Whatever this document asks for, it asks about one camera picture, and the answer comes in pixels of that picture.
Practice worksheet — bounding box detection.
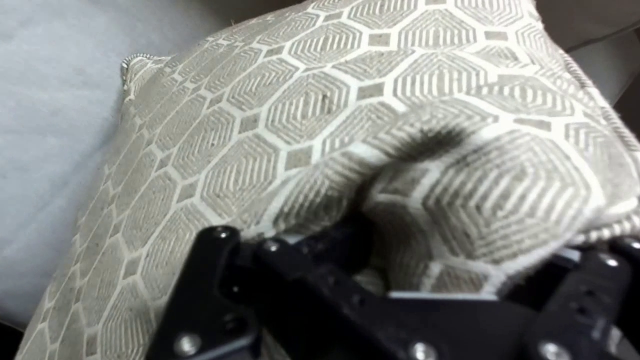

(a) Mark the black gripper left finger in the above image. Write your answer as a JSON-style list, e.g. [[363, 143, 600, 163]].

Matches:
[[145, 212, 428, 360]]

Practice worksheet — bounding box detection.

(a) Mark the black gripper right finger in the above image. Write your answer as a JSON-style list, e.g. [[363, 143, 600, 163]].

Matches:
[[502, 235, 640, 360]]

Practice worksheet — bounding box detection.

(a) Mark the beige geometric patterned pillow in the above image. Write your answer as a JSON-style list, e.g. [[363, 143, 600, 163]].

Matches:
[[13, 0, 640, 360]]

